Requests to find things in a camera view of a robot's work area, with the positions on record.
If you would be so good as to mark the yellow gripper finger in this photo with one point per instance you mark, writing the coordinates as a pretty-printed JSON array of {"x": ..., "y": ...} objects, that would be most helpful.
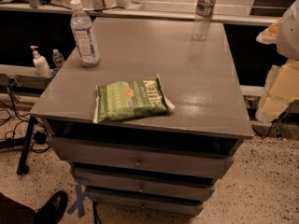
[
  {"x": 269, "y": 35},
  {"x": 280, "y": 89}
]

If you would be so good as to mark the blue label plastic bottle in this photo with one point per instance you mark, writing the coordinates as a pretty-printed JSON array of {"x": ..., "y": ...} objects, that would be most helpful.
[{"x": 83, "y": 33}]

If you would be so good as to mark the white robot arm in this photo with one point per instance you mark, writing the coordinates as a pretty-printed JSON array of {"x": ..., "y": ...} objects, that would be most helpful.
[{"x": 288, "y": 33}]

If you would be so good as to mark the clear water bottle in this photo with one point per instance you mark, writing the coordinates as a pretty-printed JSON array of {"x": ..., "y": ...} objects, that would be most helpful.
[{"x": 203, "y": 15}]

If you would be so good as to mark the white pump dispenser bottle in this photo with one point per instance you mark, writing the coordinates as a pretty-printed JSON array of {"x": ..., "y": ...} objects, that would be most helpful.
[{"x": 40, "y": 63}]

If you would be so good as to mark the green chip bag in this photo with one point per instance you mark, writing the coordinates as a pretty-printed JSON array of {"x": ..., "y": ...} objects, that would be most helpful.
[{"x": 136, "y": 99}]

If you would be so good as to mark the bottom drawer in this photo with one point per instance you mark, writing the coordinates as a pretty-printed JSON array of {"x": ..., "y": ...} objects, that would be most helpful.
[{"x": 166, "y": 204}]

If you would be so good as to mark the drawer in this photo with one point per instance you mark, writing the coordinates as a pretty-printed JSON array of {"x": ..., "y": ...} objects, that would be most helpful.
[
  {"x": 140, "y": 158},
  {"x": 108, "y": 181},
  {"x": 166, "y": 204}
]

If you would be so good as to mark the middle drawer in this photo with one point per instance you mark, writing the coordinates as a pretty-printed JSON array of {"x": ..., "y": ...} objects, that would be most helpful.
[{"x": 108, "y": 181}]

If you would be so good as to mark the top drawer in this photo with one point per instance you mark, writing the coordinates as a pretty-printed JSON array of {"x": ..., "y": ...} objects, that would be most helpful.
[{"x": 140, "y": 158}]

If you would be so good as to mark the blue tape cross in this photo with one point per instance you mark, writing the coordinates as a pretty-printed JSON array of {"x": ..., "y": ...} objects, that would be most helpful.
[{"x": 78, "y": 204}]

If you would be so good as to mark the black leather shoe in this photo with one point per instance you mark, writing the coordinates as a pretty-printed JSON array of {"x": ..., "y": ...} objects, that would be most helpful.
[{"x": 53, "y": 210}]

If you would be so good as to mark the black stand leg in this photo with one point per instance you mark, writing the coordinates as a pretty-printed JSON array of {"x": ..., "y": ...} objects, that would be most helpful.
[{"x": 23, "y": 168}]

